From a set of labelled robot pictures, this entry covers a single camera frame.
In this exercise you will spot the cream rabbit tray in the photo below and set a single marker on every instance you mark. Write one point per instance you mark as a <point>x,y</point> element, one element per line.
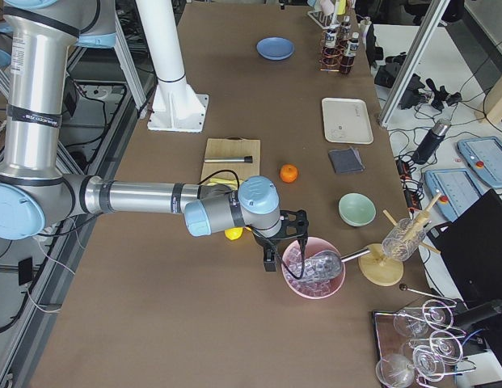
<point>346,121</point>

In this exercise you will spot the wooden cutting board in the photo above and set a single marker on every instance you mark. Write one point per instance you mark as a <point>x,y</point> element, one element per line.
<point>232,147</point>

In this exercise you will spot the wine glass rack tray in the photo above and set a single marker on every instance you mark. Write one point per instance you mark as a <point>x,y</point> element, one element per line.
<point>419,346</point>

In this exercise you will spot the dark drink bottle upper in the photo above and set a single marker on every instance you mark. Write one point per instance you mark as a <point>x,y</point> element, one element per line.
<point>330,51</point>

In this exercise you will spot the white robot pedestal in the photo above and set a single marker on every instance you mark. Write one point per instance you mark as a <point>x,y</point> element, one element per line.
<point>176,106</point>

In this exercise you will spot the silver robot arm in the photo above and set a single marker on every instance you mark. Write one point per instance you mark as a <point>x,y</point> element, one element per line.
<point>34,194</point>

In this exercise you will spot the orange fruit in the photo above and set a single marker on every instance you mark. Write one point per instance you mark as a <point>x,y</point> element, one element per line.
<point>288,173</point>

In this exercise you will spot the wooden glass holder stand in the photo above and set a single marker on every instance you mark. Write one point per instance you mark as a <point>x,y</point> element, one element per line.
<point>382,270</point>

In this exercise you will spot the black thermos bottle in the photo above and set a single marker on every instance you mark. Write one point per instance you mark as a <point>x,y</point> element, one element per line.
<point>434,137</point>

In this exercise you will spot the yellow lemon lower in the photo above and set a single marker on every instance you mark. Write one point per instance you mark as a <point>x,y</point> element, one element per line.
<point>233,233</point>

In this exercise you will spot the blue teach pendant near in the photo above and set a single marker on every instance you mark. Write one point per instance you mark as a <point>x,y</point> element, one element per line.
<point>458,189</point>

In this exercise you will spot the yellow plastic knife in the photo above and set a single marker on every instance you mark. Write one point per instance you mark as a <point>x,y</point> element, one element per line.
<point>230,183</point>

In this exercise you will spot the white wire cup rack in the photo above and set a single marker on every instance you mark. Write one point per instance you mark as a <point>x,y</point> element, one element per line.
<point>327,12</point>

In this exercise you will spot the dark drink bottle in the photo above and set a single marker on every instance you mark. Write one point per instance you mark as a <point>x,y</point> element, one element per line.
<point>349,54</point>
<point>330,51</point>
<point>345,28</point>

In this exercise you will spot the blue teach pendant far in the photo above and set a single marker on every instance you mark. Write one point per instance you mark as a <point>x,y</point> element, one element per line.
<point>484,156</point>

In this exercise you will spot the copper wire bottle rack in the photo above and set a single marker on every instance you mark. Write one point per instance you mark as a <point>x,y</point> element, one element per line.
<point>338,49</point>

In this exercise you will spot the dark drink bottle lower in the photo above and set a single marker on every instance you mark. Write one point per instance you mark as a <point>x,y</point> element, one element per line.
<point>349,54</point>

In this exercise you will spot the pink bowl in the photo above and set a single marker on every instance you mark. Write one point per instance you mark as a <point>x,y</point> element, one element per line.
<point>335,279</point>

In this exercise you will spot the black monitor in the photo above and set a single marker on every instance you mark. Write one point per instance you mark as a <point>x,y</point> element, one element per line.
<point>471,248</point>

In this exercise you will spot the mint green bowl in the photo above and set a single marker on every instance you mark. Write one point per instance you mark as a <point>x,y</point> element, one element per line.
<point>356,209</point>

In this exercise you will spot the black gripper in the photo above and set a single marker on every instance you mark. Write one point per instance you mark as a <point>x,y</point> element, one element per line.
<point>261,241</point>

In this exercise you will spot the blue plate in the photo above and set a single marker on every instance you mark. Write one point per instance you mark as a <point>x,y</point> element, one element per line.
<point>275,48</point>

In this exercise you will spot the clear patterned glass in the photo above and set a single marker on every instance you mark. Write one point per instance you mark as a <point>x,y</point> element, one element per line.
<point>404,239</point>

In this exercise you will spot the grey folded cloth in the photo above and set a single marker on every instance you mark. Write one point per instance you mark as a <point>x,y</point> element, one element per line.
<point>346,161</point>

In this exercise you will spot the aluminium frame post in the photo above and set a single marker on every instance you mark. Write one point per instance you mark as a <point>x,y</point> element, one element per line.
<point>419,44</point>

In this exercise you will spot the blue teach pendant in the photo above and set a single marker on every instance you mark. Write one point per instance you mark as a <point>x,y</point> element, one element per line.
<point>484,156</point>
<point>458,189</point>

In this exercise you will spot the dark drink bottle right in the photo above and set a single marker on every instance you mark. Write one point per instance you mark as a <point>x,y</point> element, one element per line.
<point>345,28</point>

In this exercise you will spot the steel ice scoop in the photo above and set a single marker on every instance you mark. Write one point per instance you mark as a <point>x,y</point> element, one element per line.
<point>327,265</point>

